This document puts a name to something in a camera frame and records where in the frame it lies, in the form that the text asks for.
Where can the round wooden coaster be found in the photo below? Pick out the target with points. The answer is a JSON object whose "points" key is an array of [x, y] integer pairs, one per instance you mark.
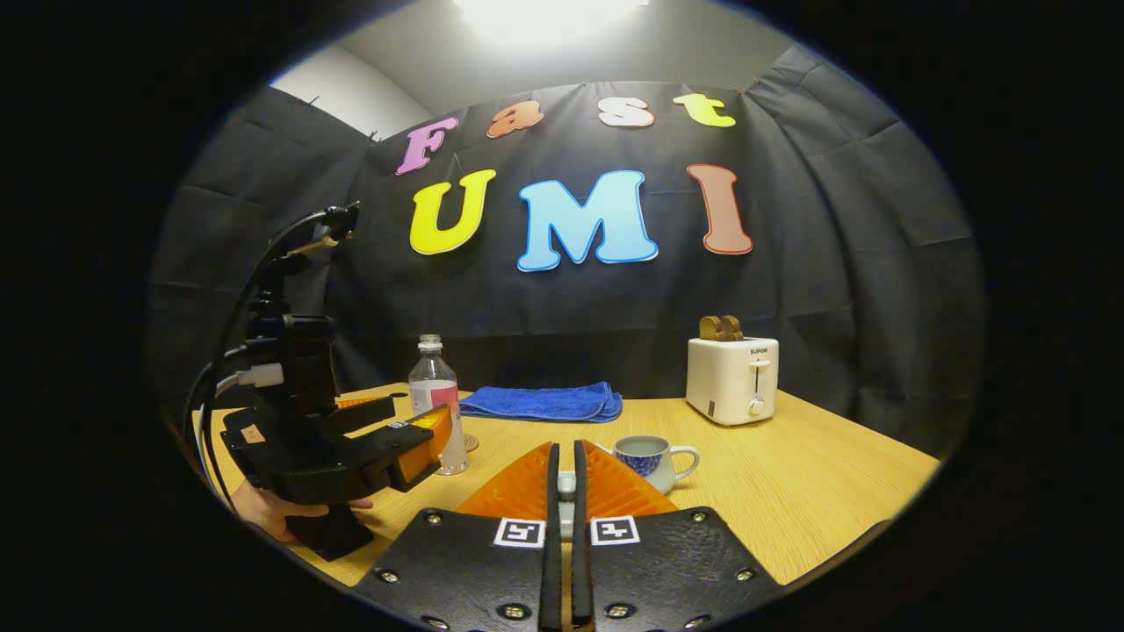
{"points": [[471, 442]]}

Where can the black backdrop cloth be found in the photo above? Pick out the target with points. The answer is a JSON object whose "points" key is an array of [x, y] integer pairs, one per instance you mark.
{"points": [[834, 263]]}

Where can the white toaster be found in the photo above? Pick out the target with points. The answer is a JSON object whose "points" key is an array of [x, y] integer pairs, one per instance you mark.
{"points": [[729, 382]]}

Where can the ceiling light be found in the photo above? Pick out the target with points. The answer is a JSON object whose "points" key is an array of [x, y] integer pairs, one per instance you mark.
{"points": [[553, 17]]}

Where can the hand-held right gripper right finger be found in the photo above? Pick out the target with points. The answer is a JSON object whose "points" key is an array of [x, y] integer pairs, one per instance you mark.
{"points": [[659, 570]]}

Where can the white blue-flowered teacup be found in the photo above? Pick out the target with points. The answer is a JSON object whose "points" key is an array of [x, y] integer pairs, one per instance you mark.
{"points": [[654, 461]]}

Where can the blue folded towel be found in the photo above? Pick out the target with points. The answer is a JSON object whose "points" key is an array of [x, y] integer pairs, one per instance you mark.
{"points": [[544, 402]]}

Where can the clear plastic water bottle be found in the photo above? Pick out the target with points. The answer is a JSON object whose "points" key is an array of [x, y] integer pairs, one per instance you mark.
{"points": [[433, 377]]}

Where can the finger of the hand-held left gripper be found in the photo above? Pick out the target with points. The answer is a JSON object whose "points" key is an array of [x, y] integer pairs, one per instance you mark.
{"points": [[413, 456], [369, 417]]}

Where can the brown bread slice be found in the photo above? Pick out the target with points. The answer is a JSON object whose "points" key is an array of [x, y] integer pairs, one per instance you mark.
{"points": [[732, 328], [709, 329]]}

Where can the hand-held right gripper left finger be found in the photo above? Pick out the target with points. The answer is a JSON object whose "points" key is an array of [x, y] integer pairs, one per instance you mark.
{"points": [[474, 570]]}

